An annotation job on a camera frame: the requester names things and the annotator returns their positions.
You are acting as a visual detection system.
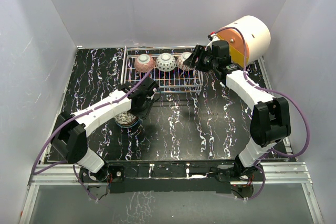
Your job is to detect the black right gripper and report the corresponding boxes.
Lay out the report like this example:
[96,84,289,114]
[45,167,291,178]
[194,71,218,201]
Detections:
[183,45,218,73]

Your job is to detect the pink floral bowl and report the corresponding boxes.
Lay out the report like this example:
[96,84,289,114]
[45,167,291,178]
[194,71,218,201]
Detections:
[134,54,155,73]
[114,112,138,126]

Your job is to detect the white wire dish rack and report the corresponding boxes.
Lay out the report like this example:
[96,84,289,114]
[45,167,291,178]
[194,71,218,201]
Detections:
[120,46,204,94]

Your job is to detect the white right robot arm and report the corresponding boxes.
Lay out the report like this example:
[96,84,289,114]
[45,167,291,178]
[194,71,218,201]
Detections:
[183,40,291,180]

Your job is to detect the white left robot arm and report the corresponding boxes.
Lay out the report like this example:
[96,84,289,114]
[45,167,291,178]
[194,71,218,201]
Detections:
[50,77,159,182]

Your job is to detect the white bowl red lattice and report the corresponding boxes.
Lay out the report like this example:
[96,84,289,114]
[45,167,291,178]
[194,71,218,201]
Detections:
[176,52,192,71]

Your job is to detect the white bowl brown diamonds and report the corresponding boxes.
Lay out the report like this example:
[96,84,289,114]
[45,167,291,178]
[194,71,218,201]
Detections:
[156,53,176,72]

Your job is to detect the round white mini drawer cabinet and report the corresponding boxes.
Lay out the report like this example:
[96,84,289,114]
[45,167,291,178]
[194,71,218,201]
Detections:
[217,15,271,67]

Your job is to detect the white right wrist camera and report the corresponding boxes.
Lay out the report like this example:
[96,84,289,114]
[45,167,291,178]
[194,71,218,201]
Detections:
[207,32,220,48]

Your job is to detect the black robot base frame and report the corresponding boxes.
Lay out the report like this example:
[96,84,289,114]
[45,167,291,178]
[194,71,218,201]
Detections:
[79,160,262,194]

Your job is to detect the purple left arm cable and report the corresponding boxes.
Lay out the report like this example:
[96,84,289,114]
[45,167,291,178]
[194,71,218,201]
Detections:
[30,69,152,201]

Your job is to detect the aluminium rail frame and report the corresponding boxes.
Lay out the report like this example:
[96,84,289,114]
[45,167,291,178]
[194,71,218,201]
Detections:
[21,74,323,223]

